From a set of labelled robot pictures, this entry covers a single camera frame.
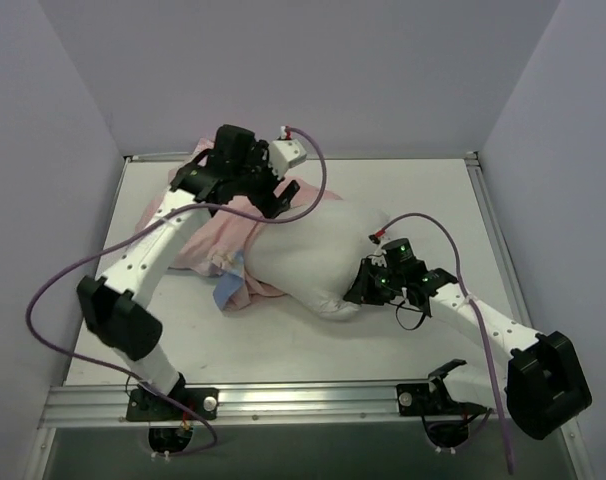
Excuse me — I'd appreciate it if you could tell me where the white pillow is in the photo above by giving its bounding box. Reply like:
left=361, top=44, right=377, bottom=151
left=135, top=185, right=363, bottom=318
left=245, top=200, right=389, bottom=322

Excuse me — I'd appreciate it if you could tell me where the pink blue pillowcase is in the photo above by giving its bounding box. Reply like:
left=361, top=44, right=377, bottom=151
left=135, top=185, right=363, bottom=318
left=135, top=132, right=344, bottom=312

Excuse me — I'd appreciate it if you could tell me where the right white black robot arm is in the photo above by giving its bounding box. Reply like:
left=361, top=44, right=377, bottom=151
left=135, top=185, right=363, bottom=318
left=344, top=238, right=592, bottom=440

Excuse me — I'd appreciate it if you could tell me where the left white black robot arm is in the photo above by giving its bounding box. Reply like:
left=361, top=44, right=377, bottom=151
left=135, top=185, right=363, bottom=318
left=77, top=125, right=307, bottom=419

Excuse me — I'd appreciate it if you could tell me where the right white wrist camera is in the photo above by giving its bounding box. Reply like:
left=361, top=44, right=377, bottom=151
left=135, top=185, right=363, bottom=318
left=367, top=229, right=390, bottom=267

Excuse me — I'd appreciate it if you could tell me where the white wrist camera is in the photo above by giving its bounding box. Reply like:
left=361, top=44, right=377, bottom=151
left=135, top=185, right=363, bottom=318
left=267, top=126, right=307, bottom=180
left=367, top=229, right=390, bottom=267

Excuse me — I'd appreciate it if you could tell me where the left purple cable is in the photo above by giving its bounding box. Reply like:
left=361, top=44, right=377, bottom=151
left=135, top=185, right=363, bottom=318
left=25, top=127, right=328, bottom=456

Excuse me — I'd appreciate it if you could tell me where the short black cable loop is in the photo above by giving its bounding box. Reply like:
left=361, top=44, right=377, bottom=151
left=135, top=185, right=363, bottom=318
left=395, top=294, right=434, bottom=331

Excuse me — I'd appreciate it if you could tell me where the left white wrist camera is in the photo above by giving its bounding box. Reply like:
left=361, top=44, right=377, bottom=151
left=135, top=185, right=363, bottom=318
left=267, top=126, right=307, bottom=180

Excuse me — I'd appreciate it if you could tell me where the aluminium front rail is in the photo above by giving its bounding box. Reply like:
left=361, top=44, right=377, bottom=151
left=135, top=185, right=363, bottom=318
left=27, top=382, right=579, bottom=480

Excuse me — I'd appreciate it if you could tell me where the aluminium rail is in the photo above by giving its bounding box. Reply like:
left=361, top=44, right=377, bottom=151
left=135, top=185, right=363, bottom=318
left=27, top=382, right=579, bottom=480
left=464, top=156, right=532, bottom=327

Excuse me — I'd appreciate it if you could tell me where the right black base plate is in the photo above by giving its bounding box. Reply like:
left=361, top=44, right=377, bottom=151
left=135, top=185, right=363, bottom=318
left=395, top=382, right=487, bottom=417

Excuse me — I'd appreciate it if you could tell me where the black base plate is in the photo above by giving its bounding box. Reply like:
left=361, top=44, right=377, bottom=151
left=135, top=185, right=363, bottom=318
left=125, top=387, right=219, bottom=422
left=395, top=382, right=487, bottom=417

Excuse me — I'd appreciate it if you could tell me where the aluminium right side rail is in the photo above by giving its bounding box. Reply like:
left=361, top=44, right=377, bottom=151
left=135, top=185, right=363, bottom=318
left=464, top=156, right=532, bottom=327

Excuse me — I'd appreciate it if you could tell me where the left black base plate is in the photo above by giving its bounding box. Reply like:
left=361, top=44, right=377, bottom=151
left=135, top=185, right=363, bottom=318
left=125, top=387, right=219, bottom=422

